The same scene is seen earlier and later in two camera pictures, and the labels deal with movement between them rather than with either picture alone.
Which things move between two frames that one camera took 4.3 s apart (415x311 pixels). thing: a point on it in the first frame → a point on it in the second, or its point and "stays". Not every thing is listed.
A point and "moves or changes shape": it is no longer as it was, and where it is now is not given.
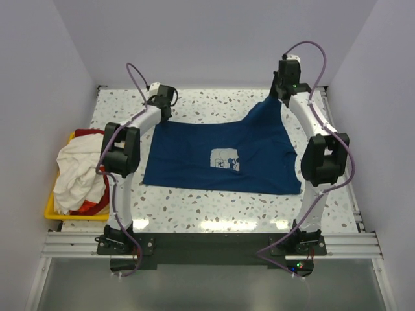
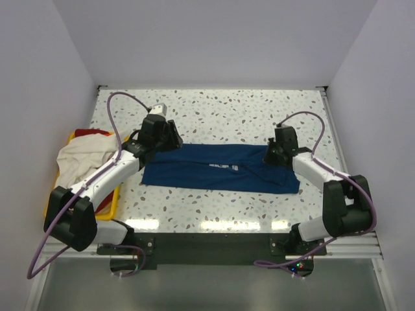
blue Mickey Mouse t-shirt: x=255 y=156 moves or changes shape
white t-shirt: x=78 y=179 stays
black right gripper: x=273 y=92 → x=267 y=158
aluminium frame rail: x=83 y=245 stays
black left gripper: x=152 y=100 → x=175 y=140
